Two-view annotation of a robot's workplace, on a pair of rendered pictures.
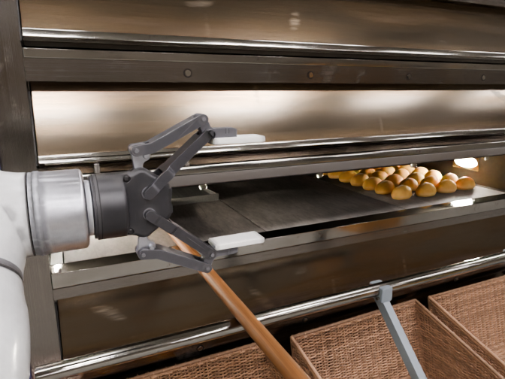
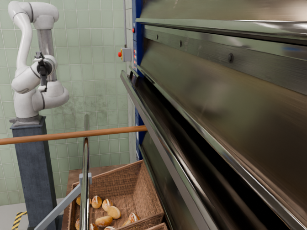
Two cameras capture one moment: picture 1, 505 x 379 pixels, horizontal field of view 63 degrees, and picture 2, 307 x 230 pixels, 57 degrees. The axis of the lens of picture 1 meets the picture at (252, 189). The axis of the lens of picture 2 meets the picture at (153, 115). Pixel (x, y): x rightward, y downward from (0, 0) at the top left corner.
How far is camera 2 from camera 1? 1.78 m
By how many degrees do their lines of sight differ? 97
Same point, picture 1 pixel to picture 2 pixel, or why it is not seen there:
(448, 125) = (262, 164)
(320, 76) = (183, 45)
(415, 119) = (230, 122)
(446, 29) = not seen: outside the picture
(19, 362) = (20, 81)
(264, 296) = (166, 185)
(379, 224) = not seen: hidden behind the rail
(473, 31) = not seen: outside the picture
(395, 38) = (214, 6)
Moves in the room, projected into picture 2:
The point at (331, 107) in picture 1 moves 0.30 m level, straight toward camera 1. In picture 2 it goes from (190, 74) to (111, 68)
